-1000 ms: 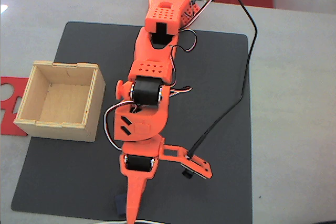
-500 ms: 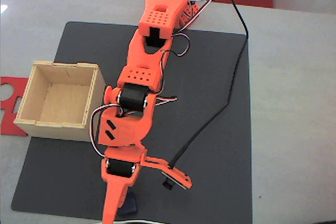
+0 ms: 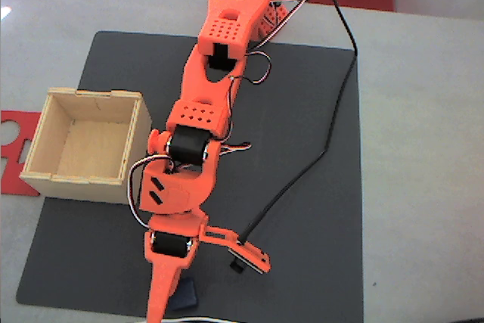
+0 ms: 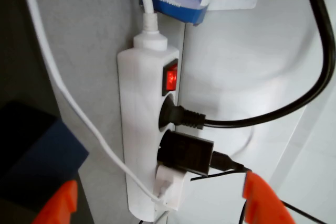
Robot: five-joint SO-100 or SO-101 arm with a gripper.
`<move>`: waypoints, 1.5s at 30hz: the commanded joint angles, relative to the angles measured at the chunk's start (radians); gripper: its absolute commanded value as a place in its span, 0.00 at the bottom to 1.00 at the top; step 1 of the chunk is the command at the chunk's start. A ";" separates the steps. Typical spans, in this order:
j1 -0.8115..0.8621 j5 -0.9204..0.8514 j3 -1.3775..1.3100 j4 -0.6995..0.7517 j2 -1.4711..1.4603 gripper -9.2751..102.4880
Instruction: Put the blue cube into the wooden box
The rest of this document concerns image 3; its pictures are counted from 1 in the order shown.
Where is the servo wire loop at elbow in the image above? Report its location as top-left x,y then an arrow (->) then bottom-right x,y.
228,50 -> 272,85

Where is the dark grey mat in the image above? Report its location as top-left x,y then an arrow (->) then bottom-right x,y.
15,30 -> 365,323

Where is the orange camera mount with camera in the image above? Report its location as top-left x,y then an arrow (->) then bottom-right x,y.
198,224 -> 272,275

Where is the blue cube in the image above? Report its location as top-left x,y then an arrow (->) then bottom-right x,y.
169,276 -> 198,311

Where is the servo wire bundle at base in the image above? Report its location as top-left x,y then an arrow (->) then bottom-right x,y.
247,0 -> 308,55

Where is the white cable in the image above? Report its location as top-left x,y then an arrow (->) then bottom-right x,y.
134,315 -> 243,323

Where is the short servo wire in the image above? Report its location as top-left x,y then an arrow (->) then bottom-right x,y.
221,142 -> 253,154

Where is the black camera cable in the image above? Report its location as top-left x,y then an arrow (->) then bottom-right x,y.
240,0 -> 358,244

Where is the open wooden box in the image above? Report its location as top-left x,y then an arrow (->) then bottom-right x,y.
18,87 -> 154,206

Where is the red flat cutout piece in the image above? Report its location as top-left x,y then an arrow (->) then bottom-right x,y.
0,110 -> 42,197

